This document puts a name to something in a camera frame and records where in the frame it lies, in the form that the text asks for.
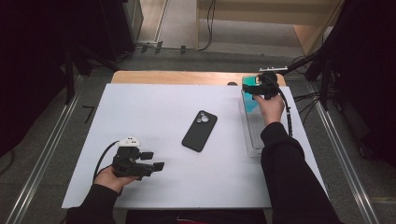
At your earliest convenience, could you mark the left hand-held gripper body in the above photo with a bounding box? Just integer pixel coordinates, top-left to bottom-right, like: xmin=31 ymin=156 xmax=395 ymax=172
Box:
xmin=111 ymin=136 xmax=156 ymax=181

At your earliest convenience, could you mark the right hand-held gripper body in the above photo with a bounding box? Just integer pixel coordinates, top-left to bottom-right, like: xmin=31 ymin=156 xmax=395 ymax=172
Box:
xmin=255 ymin=65 xmax=289 ymax=101

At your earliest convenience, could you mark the clear plastic tray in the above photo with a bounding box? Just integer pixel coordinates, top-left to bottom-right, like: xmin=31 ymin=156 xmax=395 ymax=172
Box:
xmin=237 ymin=88 xmax=283 ymax=159

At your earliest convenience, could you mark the black phone case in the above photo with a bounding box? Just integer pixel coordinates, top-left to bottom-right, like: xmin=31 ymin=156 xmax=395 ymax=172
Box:
xmin=181 ymin=109 xmax=219 ymax=153

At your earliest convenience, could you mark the person's right hand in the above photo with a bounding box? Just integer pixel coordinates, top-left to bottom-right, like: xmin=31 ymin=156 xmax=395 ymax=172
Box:
xmin=253 ymin=92 xmax=286 ymax=126

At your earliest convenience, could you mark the person's left hand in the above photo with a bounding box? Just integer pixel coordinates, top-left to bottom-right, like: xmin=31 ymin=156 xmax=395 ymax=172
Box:
xmin=92 ymin=165 xmax=139 ymax=194

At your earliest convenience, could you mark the white board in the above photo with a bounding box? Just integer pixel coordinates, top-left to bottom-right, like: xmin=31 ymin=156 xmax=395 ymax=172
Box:
xmin=61 ymin=83 xmax=328 ymax=209

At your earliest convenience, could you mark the black metal stand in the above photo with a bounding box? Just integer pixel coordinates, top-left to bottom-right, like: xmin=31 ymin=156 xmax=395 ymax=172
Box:
xmin=64 ymin=43 xmax=120 ymax=105
xmin=278 ymin=46 xmax=332 ymax=110

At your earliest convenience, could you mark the wooden table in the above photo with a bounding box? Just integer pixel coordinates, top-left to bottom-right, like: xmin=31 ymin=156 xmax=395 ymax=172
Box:
xmin=110 ymin=70 xmax=287 ymax=87

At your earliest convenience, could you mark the light wooden bench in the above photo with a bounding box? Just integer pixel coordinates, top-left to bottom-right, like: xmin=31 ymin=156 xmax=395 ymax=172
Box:
xmin=195 ymin=0 xmax=345 ymax=57

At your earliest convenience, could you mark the black curtain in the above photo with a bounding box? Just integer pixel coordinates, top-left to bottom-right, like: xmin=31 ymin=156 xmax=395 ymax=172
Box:
xmin=0 ymin=0 xmax=76 ymax=157
xmin=323 ymin=0 xmax=396 ymax=169

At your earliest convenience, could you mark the dark cabinet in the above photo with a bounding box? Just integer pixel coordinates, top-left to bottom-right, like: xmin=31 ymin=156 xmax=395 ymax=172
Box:
xmin=99 ymin=0 xmax=144 ymax=62

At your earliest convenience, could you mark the left hand-held gripper cable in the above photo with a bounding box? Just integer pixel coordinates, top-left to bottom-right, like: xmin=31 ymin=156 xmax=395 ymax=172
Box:
xmin=92 ymin=140 xmax=120 ymax=182

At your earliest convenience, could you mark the hand-held gripper cable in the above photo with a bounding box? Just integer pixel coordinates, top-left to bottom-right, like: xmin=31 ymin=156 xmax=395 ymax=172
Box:
xmin=92 ymin=140 xmax=120 ymax=182
xmin=274 ymin=78 xmax=294 ymax=138

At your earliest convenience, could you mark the right hand-held gripper cable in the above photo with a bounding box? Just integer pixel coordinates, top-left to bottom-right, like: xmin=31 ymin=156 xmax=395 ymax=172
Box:
xmin=274 ymin=78 xmax=294 ymax=138

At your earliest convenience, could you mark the bundle of black floor cables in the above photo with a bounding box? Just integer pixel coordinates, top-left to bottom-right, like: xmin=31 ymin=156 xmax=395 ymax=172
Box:
xmin=292 ymin=55 xmax=331 ymax=125

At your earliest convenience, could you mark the black hanging cable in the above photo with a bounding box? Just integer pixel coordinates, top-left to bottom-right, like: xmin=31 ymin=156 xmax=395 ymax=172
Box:
xmin=199 ymin=0 xmax=218 ymax=52

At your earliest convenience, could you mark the metal floor rail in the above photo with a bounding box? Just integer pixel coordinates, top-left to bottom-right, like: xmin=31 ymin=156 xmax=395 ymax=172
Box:
xmin=6 ymin=77 xmax=83 ymax=224
xmin=306 ymin=82 xmax=379 ymax=224

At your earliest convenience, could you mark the taped floor cable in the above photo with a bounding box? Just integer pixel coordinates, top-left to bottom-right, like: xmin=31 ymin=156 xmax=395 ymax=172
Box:
xmin=134 ymin=40 xmax=200 ymax=56

